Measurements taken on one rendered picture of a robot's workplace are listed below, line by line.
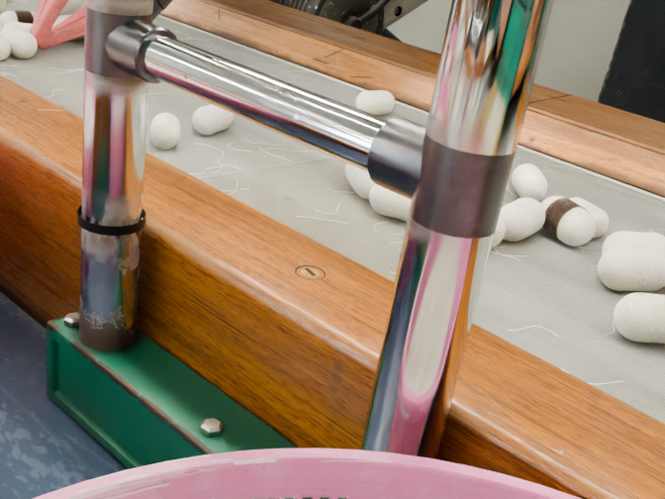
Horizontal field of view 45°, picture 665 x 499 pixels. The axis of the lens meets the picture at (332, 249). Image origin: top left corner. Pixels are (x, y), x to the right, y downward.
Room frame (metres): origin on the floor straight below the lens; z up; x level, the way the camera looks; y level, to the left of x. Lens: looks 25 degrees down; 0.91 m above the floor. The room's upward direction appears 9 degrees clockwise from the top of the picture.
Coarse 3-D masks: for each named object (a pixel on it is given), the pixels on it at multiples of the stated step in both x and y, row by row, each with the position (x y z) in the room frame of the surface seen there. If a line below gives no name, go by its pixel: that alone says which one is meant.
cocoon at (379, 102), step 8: (360, 96) 0.61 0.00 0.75; (368, 96) 0.60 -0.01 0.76; (376, 96) 0.61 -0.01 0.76; (384, 96) 0.61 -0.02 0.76; (392, 96) 0.62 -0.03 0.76; (360, 104) 0.60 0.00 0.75; (368, 104) 0.60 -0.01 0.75; (376, 104) 0.60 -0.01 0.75; (384, 104) 0.61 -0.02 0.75; (392, 104) 0.61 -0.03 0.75; (368, 112) 0.60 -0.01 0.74; (376, 112) 0.61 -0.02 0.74; (384, 112) 0.61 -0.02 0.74
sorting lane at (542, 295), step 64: (0, 64) 0.58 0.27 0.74; (64, 64) 0.61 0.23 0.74; (256, 64) 0.72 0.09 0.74; (192, 128) 0.51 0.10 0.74; (256, 128) 0.53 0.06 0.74; (256, 192) 0.42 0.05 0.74; (320, 192) 0.43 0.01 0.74; (512, 192) 0.49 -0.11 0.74; (576, 192) 0.51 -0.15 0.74; (640, 192) 0.53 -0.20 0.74; (384, 256) 0.36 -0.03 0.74; (512, 256) 0.38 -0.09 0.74; (576, 256) 0.40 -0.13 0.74; (512, 320) 0.32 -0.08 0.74; (576, 320) 0.33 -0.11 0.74; (640, 384) 0.28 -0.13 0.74
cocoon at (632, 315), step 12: (624, 300) 0.32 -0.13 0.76; (636, 300) 0.31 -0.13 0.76; (648, 300) 0.31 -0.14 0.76; (660, 300) 0.32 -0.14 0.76; (624, 312) 0.31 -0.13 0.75; (636, 312) 0.31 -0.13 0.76; (648, 312) 0.31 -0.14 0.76; (660, 312) 0.31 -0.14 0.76; (624, 324) 0.31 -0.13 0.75; (636, 324) 0.31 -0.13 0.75; (648, 324) 0.31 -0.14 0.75; (660, 324) 0.31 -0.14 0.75; (624, 336) 0.31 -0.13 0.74; (636, 336) 0.31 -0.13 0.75; (648, 336) 0.31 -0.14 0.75; (660, 336) 0.31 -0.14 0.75
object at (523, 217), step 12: (516, 204) 0.41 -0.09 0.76; (528, 204) 0.41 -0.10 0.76; (540, 204) 0.42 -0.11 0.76; (504, 216) 0.40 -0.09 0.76; (516, 216) 0.40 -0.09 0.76; (528, 216) 0.40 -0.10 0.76; (540, 216) 0.41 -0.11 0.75; (516, 228) 0.40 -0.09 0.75; (528, 228) 0.40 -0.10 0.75; (540, 228) 0.42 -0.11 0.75; (516, 240) 0.40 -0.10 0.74
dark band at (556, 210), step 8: (560, 200) 0.42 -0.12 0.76; (568, 200) 0.42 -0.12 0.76; (552, 208) 0.42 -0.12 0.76; (560, 208) 0.42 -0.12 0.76; (568, 208) 0.42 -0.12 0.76; (584, 208) 0.42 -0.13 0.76; (552, 216) 0.42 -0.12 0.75; (560, 216) 0.41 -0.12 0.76; (544, 224) 0.42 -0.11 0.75; (552, 224) 0.42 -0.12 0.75; (552, 232) 0.42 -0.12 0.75
